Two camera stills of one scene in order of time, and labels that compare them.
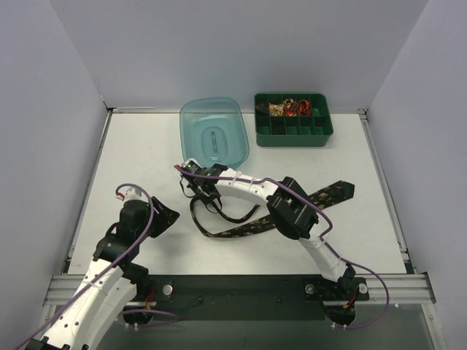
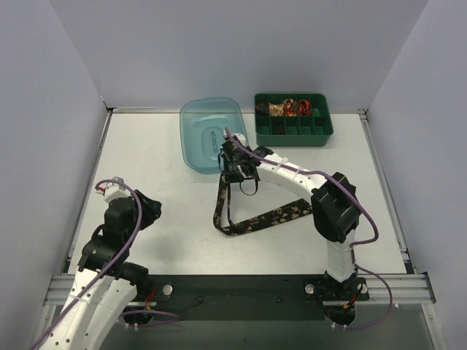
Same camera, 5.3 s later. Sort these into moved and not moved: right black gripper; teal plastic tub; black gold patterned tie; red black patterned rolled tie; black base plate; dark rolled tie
Moved: black gold patterned tie; right black gripper
Not moved: red black patterned rolled tie; teal plastic tub; dark rolled tie; black base plate
